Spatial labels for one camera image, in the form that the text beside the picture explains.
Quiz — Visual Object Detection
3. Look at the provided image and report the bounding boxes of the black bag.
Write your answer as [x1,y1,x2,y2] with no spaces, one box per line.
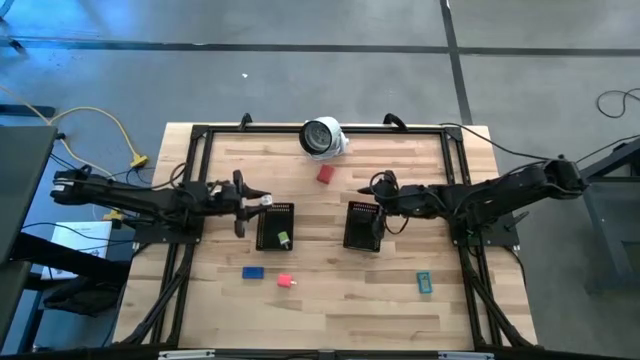
[42,276,124,317]

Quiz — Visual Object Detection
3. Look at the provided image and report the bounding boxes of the grey metal cart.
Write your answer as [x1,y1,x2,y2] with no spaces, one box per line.
[552,134,640,296]

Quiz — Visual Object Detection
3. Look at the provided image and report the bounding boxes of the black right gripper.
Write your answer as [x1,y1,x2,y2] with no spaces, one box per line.
[357,169,431,239]

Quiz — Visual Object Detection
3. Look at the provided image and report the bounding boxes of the teal rectangular card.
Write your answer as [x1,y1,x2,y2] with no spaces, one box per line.
[415,270,434,295]

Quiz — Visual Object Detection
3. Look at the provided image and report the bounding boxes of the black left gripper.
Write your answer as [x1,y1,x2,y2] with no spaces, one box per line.
[209,169,274,239]

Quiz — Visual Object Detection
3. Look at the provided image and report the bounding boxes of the yellow extension cable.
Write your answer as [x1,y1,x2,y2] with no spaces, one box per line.
[0,84,151,169]

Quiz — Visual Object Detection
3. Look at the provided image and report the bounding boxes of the white paper sheet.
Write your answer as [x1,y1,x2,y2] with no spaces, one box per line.
[39,220,114,281]

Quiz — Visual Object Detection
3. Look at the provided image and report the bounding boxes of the black mesh basket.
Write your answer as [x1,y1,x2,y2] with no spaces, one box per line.
[343,200,385,253]
[254,201,296,252]

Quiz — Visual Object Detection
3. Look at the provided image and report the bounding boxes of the dark grey desk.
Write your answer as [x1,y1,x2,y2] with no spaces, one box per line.
[0,124,57,346]

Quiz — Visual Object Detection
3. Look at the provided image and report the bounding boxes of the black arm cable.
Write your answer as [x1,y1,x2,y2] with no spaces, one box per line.
[439,122,551,164]

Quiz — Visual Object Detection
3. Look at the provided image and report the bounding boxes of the black diagonal bar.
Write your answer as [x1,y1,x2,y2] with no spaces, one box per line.
[12,232,132,291]

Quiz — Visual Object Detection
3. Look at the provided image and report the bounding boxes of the silver aluminium bracket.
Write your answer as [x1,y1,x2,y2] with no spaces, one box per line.
[438,351,495,360]
[158,349,217,360]

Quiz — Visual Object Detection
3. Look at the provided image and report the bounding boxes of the black cart cable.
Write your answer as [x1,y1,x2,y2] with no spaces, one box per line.
[574,133,640,166]

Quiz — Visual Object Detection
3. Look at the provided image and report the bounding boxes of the white cylindrical security camera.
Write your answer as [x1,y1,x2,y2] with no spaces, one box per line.
[298,116,350,162]

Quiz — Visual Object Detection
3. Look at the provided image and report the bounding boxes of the black looped floor cable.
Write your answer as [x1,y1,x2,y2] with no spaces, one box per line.
[595,87,640,120]

